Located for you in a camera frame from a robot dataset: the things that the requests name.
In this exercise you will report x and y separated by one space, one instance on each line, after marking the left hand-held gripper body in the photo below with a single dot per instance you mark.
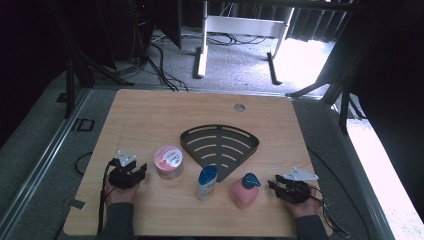
125 178

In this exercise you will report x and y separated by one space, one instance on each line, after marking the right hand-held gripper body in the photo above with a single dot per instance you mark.
295 190

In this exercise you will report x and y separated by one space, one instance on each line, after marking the pink jar with white lid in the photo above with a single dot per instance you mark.
168 161

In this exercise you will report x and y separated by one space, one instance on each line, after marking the pink bottle with blue pump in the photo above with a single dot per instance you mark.
245 193

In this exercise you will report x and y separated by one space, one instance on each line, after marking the white bottle with blue cap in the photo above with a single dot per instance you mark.
206 183

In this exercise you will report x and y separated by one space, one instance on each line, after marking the black slotted corner rack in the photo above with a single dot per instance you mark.
220 146

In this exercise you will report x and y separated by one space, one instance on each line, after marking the person's left hand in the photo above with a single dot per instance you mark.
120 196

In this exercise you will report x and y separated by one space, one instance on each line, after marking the person's right hand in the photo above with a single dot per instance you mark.
305 208

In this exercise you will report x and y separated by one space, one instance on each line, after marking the grey tape strip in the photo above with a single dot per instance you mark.
77 203

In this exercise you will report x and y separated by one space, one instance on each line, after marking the grey table grommet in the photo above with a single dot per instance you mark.
239 107

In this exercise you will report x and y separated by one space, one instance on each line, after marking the black metal stand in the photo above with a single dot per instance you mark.
75 66
336 90

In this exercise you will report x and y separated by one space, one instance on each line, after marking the black desk foot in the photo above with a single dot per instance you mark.
274 68

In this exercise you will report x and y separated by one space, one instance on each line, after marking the black computer tower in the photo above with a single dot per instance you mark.
131 30

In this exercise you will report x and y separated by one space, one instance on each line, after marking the dark curtain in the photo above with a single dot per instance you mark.
316 23

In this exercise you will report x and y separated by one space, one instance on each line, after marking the grey aluminium rail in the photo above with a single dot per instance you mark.
40 160

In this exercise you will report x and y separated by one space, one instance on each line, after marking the white desk frame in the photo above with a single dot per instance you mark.
245 26

